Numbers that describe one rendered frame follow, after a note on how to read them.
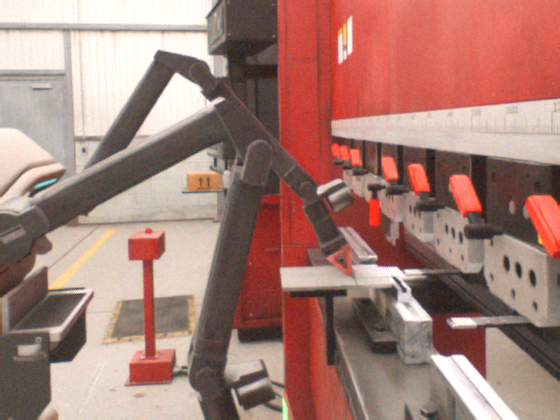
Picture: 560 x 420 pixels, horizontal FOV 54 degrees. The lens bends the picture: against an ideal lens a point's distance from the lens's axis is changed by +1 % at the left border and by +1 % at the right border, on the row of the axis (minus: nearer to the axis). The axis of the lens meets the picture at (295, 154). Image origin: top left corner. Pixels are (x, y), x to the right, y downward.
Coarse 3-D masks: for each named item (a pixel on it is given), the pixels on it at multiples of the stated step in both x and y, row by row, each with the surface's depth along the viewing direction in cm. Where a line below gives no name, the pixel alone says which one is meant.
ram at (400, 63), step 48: (336, 0) 199; (384, 0) 121; (432, 0) 87; (480, 0) 68; (528, 0) 56; (336, 48) 202; (384, 48) 122; (432, 48) 88; (480, 48) 68; (528, 48) 56; (336, 96) 204; (384, 96) 123; (432, 96) 88; (480, 96) 69; (528, 96) 56; (432, 144) 89; (480, 144) 69; (528, 144) 57
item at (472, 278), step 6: (402, 270) 139; (408, 270) 139; (414, 270) 139; (420, 270) 139; (426, 270) 139; (432, 270) 139; (438, 270) 139; (444, 270) 139; (450, 270) 139; (456, 270) 139; (408, 276) 137; (414, 276) 137; (420, 276) 137; (462, 276) 138; (468, 276) 134; (474, 276) 133; (480, 276) 133; (468, 282) 134; (474, 282) 133; (480, 282) 133; (486, 282) 134
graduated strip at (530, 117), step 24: (336, 120) 207; (360, 120) 154; (384, 120) 123; (408, 120) 103; (432, 120) 88; (456, 120) 77; (480, 120) 69; (504, 120) 62; (528, 120) 56; (552, 120) 52
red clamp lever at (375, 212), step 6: (372, 186) 121; (378, 186) 121; (384, 186) 121; (372, 192) 121; (372, 198) 121; (378, 198) 122; (372, 204) 121; (378, 204) 121; (372, 210) 121; (378, 210) 121; (372, 216) 121; (378, 216) 121; (372, 222) 121; (378, 222) 121
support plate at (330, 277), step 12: (288, 276) 137; (300, 276) 137; (312, 276) 137; (324, 276) 137; (336, 276) 137; (348, 276) 137; (288, 288) 128; (300, 288) 129; (312, 288) 129; (324, 288) 129; (336, 288) 129; (348, 288) 129
